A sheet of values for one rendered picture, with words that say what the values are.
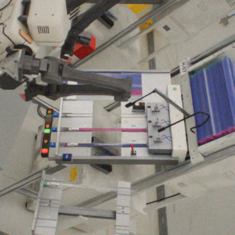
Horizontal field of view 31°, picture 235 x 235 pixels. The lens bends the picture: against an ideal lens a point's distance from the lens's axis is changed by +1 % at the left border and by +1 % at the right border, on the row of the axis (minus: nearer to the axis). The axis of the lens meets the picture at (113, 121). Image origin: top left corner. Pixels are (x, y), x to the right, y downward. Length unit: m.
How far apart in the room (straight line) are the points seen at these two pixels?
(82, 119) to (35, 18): 0.91
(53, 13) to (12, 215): 1.64
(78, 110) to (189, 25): 1.41
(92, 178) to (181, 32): 1.55
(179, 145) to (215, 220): 1.69
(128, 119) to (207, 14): 1.34
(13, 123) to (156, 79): 0.97
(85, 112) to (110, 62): 1.32
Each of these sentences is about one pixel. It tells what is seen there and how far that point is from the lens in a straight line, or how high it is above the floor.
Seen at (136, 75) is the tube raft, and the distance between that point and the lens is 2.80.
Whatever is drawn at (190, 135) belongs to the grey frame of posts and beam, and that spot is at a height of 1.33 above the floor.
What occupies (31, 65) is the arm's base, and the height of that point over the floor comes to 1.23.
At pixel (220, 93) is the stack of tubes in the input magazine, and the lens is 2.46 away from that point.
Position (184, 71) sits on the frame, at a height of 1.35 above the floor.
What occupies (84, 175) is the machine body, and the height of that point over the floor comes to 0.62.
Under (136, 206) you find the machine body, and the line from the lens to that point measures 3.04.
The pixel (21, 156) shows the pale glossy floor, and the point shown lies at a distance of 3.28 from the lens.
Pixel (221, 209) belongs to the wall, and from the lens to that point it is 4.01.
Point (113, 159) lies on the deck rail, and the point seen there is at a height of 0.96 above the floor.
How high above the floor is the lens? 2.37
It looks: 33 degrees down
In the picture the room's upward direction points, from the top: 62 degrees clockwise
